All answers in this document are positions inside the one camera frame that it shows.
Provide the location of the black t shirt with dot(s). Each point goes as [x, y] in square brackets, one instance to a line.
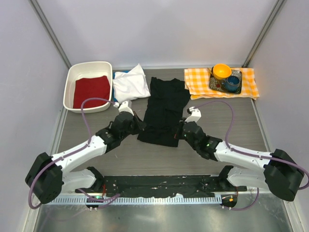
[164, 111]

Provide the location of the red t shirt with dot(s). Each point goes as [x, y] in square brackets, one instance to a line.
[87, 88]

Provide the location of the white t shirt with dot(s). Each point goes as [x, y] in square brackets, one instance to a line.
[137, 83]

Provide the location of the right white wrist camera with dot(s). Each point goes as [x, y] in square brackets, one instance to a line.
[194, 115]

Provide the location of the orange bowl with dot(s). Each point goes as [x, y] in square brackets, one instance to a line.
[221, 71]

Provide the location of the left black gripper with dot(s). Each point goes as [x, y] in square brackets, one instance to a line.
[140, 124]

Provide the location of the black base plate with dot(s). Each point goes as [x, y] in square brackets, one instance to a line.
[162, 186]

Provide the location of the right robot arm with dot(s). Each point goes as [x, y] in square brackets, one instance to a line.
[275, 171]

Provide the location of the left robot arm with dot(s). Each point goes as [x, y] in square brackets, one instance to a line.
[52, 175]

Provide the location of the slotted cable duct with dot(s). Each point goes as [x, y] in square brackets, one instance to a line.
[178, 199]

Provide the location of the orange checkered cloth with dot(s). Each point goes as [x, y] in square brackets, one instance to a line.
[197, 82]

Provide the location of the blue t shirt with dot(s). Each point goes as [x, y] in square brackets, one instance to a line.
[120, 86]

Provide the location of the dark patterned tray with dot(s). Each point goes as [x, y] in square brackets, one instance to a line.
[218, 85]

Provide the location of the blue mug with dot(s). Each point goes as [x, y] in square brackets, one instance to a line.
[231, 84]

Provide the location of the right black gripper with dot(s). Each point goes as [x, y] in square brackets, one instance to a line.
[177, 134]

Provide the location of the white plastic tub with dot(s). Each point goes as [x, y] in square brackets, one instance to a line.
[87, 70]

